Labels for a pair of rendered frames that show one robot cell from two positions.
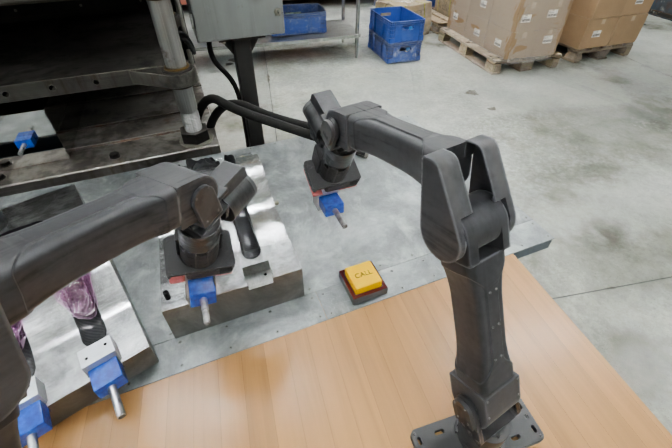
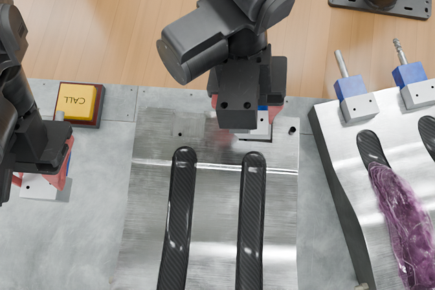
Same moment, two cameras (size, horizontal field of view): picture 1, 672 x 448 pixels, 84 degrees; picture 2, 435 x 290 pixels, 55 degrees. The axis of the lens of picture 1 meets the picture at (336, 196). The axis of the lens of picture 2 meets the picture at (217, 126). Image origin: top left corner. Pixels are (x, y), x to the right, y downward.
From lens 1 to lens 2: 0.67 m
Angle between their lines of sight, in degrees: 65
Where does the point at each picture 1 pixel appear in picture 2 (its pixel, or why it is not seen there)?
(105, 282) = (361, 195)
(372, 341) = (111, 47)
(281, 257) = (153, 132)
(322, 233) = (79, 206)
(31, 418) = (408, 72)
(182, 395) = (289, 75)
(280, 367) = not seen: hidden behind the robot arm
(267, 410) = not seen: hidden behind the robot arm
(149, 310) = (314, 180)
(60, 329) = (402, 161)
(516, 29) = not seen: outside the picture
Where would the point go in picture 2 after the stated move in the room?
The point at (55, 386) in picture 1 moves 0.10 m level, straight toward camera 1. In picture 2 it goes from (395, 101) to (358, 56)
